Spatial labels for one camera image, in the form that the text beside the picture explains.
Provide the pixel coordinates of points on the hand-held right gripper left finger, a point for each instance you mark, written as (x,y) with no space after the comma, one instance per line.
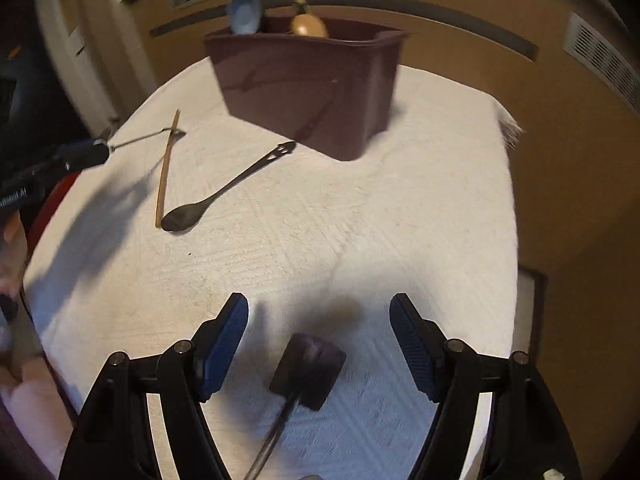
(225,345)

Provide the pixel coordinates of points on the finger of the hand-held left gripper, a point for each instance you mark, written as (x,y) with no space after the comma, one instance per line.
(85,152)

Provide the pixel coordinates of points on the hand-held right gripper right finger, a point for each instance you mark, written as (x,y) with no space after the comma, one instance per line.
(412,345)

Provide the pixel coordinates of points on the wooden chopstick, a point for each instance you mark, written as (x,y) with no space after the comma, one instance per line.
(166,172)

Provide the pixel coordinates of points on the black spatula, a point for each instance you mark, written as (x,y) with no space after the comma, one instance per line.
(310,367)

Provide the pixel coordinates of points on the light blue plastic spoon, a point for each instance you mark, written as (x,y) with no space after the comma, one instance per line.
(245,12)

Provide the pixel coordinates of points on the purple plastic bin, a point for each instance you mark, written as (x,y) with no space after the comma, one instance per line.
(300,90)

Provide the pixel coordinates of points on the wooden spoon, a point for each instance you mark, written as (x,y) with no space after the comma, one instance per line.
(307,25)

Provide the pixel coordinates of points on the person's left hand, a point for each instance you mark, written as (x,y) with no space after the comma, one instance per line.
(9,260)

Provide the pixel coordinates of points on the red round tray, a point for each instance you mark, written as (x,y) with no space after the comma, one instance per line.
(52,195)

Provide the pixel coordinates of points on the white textured cloth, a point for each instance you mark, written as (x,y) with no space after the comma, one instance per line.
(350,220)

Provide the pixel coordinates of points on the small grey vent grille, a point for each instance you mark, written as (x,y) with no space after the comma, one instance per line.
(600,60)

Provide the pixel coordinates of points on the white door frame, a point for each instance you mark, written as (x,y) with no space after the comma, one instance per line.
(60,35)

